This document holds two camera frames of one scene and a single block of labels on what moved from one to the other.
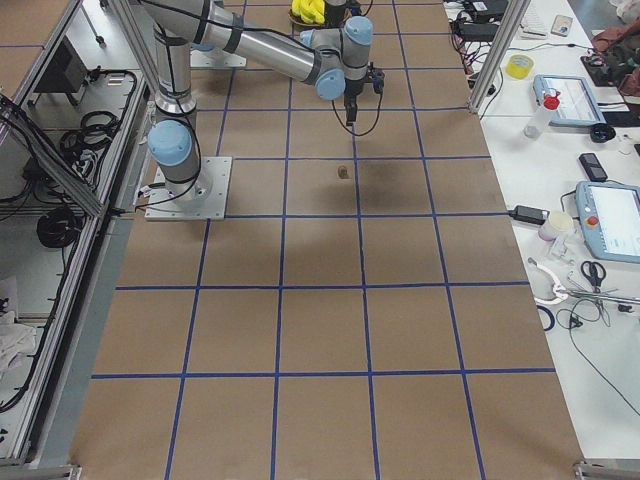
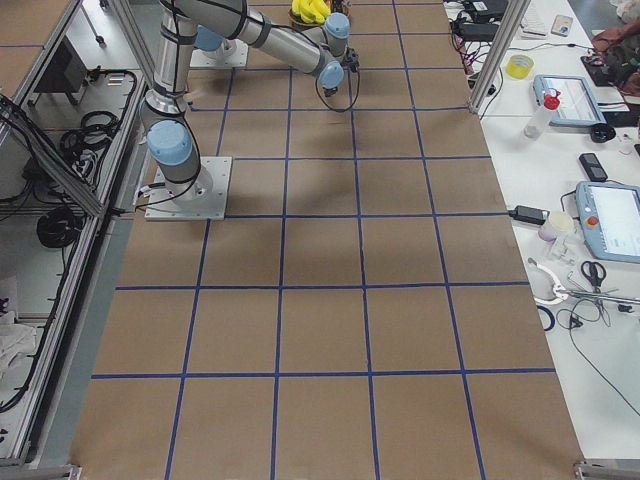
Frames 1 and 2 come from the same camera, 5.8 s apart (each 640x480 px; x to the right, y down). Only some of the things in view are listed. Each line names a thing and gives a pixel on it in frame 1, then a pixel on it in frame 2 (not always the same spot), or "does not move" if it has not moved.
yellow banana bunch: [311, 11] does not move
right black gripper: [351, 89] → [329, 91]
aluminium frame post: [496, 53] does not move
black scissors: [595, 272] does not move
